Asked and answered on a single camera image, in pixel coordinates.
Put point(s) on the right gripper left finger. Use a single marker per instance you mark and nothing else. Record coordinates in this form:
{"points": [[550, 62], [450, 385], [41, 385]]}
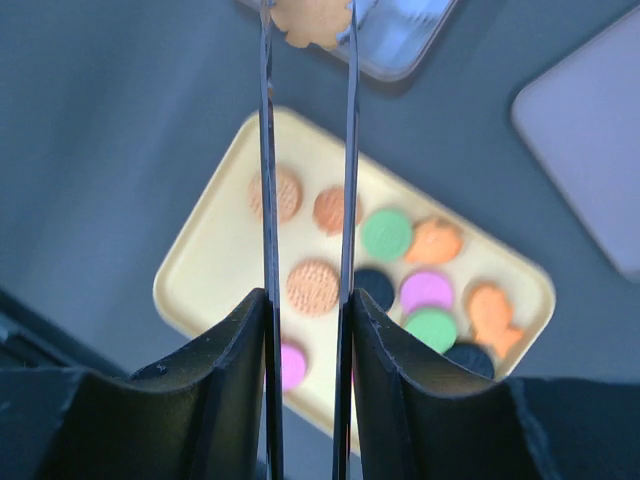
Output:
{"points": [[194, 414]]}

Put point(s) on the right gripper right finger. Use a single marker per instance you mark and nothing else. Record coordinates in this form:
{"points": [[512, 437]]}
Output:
{"points": [[421, 416]]}

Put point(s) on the green cookie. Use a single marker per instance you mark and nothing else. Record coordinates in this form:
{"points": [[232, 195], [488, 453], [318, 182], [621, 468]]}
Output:
{"points": [[387, 234], [434, 327]]}

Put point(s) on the orange flower cookie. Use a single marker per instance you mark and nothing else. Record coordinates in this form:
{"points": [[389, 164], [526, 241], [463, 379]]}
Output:
{"points": [[328, 211]]}

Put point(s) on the tan round cookie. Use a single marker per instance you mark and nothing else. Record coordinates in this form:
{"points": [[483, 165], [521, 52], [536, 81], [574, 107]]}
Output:
{"points": [[288, 194], [312, 287]]}

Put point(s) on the brown cookie tin box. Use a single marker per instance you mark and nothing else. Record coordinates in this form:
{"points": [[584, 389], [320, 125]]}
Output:
{"points": [[395, 36]]}

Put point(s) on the tan flower cookie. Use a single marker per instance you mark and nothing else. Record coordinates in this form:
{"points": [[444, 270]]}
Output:
{"points": [[306, 22]]}

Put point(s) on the black cookie right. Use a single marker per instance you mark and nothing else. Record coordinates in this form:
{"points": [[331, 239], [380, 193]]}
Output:
{"points": [[471, 357]]}

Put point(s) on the black cookie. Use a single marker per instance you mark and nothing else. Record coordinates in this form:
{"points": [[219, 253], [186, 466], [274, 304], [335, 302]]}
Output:
{"points": [[471, 357], [377, 284]]}

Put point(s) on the pink cookie bottom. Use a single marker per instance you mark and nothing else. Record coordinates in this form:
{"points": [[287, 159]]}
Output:
{"points": [[294, 366]]}

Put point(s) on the pink cookie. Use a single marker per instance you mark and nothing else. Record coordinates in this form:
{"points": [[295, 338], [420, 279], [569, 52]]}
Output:
{"points": [[426, 288], [294, 366]]}

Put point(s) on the yellow tray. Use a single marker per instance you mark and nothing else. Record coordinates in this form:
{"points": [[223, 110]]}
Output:
{"points": [[217, 257]]}

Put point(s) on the pink cookie middle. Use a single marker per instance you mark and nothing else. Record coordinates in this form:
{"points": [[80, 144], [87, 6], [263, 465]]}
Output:
{"points": [[426, 288]]}

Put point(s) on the orange fish cookie right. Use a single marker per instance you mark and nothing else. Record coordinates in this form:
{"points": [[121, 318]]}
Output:
{"points": [[491, 313]]}

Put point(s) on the orange fish cookie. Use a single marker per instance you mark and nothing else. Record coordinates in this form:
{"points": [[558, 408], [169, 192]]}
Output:
{"points": [[491, 313], [435, 241]]}

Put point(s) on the black cookie left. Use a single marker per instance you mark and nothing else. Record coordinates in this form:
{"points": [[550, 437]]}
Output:
{"points": [[377, 284]]}

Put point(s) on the orange fish cookie upper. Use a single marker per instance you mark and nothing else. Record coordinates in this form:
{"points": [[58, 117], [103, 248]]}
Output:
{"points": [[435, 241]]}

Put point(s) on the brown tin lid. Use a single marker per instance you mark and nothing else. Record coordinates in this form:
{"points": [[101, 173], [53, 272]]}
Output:
{"points": [[580, 120]]}

